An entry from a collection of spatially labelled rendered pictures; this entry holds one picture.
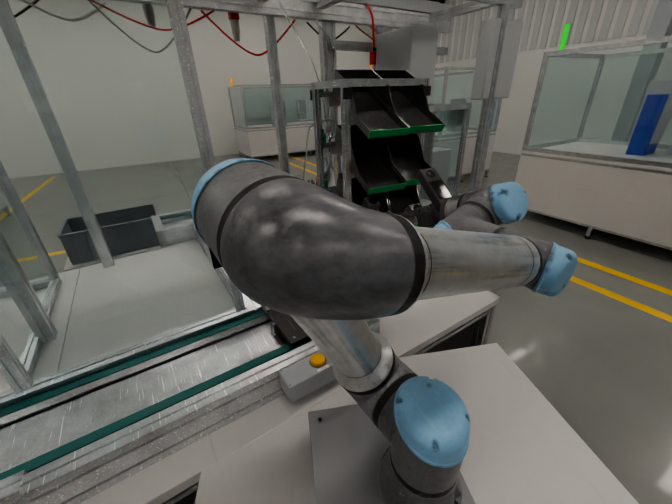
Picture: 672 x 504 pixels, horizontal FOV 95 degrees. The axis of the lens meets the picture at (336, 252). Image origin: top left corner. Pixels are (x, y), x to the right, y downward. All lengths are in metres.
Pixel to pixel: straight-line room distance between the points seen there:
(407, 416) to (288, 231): 0.39
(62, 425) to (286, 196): 0.95
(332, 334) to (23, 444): 0.85
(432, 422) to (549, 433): 0.52
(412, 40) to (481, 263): 1.75
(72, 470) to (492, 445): 0.91
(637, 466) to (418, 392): 1.80
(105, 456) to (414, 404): 0.66
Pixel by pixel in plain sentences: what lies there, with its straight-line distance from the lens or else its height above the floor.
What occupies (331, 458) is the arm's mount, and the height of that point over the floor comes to 0.96.
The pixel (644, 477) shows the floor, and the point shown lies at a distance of 2.26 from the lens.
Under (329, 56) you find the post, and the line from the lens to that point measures 2.20.
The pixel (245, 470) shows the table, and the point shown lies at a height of 0.86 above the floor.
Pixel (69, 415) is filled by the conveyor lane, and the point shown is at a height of 0.92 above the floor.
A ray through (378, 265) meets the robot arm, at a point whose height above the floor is 1.50.
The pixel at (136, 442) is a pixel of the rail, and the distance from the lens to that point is 0.91.
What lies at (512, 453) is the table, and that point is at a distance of 0.95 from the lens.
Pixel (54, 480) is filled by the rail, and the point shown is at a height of 0.96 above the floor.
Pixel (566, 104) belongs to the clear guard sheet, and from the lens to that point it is 4.74.
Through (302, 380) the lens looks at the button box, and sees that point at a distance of 0.87.
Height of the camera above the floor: 1.61
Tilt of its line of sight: 27 degrees down
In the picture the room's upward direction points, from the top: 2 degrees counter-clockwise
